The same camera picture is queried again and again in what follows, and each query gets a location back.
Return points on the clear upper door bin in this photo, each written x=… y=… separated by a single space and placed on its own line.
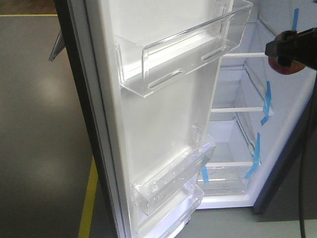
x=159 y=41

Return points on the white open fridge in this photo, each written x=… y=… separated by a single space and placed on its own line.
x=255 y=109

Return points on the clear crisper drawer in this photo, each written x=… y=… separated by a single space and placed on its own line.
x=224 y=179

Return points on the clear lower door bin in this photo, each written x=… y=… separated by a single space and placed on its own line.
x=165 y=221

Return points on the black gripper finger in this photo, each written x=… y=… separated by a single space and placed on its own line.
x=292 y=48

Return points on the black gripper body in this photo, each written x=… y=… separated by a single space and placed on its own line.
x=310 y=51

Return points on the clear door bin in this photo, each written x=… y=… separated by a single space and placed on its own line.
x=159 y=41
x=165 y=221
x=158 y=188

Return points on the red yellow apple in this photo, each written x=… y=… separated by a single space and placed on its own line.
x=279 y=64

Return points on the fridge door with shelves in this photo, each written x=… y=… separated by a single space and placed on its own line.
x=131 y=137

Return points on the clear middle door bin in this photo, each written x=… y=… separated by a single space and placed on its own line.
x=158 y=188

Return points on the dark grey closed fridge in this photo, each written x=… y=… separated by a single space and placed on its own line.
x=293 y=180

